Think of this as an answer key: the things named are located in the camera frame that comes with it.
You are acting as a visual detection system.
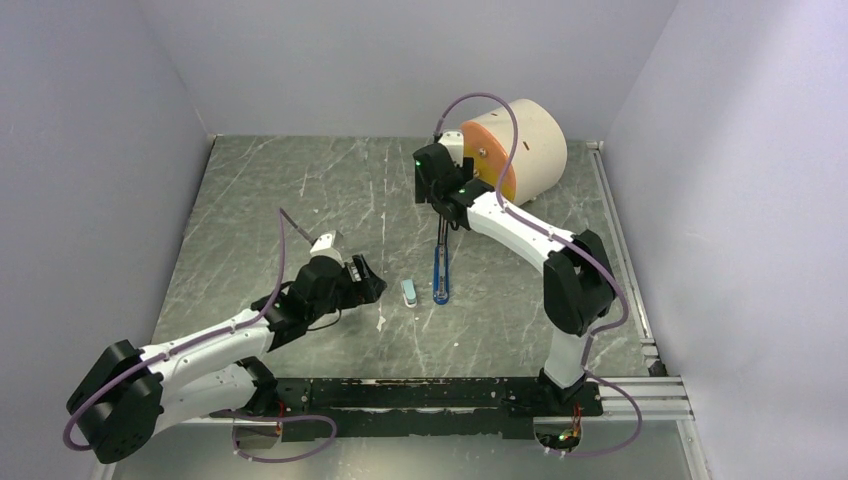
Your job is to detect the cream round drawer cabinet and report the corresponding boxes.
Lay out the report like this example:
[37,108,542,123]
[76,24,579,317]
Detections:
[460,99,568,205]

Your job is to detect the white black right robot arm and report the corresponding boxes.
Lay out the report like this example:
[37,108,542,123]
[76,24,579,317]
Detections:
[413,143,621,414]

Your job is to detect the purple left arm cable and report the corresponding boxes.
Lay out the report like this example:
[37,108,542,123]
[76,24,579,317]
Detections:
[62,207,338,464]

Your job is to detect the light blue white stapler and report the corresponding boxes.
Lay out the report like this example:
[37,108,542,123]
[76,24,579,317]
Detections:
[401,279,418,308]

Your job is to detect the aluminium frame rail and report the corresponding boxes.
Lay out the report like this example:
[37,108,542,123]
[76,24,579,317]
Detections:
[109,376,696,425]

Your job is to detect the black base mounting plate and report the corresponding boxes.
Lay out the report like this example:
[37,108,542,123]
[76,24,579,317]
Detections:
[233,377,604,442]

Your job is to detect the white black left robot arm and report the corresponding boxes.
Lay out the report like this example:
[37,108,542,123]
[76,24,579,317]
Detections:
[63,255,387,464]

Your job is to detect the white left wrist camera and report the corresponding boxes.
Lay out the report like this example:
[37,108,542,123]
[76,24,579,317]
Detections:
[309,230,344,265]

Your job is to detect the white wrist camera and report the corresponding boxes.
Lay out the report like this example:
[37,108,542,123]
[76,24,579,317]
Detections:
[309,230,344,265]
[437,130,465,166]

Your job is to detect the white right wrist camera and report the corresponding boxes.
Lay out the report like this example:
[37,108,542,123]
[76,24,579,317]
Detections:
[437,130,465,166]

